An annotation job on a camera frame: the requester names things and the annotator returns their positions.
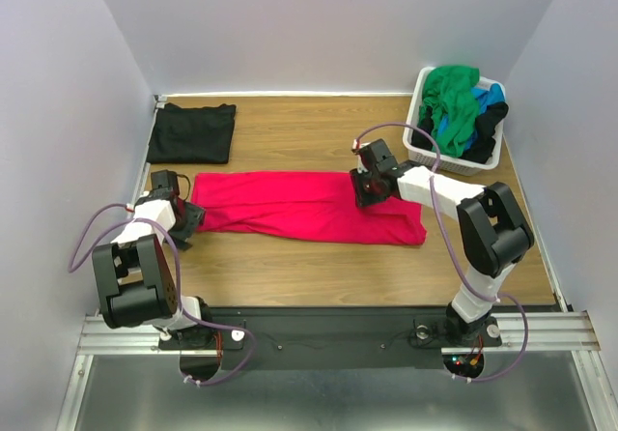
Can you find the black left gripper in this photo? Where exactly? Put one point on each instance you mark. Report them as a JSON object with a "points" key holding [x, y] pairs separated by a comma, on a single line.
{"points": [[195, 216]]}

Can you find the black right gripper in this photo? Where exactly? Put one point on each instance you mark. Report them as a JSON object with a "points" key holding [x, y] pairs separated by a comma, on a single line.
{"points": [[362, 188]]}

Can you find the pink t shirt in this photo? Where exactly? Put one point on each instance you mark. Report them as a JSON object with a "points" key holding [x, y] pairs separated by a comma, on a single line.
{"points": [[308, 206]]}

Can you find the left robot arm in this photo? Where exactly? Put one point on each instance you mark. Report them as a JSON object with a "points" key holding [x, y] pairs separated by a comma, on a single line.
{"points": [[135, 285]]}

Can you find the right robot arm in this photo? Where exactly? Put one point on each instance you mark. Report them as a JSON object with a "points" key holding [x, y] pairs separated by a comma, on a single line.
{"points": [[484, 228]]}

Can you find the folded black t shirt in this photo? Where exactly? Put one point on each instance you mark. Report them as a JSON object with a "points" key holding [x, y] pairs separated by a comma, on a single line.
{"points": [[200, 135]]}

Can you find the white plastic laundry basket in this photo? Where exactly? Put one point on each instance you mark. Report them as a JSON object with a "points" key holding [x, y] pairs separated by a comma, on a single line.
{"points": [[455, 165]]}

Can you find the black t shirt in basket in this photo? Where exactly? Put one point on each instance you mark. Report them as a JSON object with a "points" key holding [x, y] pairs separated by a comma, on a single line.
{"points": [[479, 146]]}

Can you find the green t shirt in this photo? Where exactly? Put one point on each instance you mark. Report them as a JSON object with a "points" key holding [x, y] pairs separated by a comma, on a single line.
{"points": [[449, 108]]}

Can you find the blue t shirt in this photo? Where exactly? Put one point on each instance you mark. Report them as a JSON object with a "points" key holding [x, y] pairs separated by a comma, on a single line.
{"points": [[484, 97]]}

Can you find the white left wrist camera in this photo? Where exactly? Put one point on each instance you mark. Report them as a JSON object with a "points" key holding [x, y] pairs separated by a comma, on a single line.
{"points": [[356, 146]]}

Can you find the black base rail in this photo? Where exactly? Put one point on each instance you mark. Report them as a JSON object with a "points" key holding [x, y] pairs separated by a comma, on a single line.
{"points": [[340, 337]]}

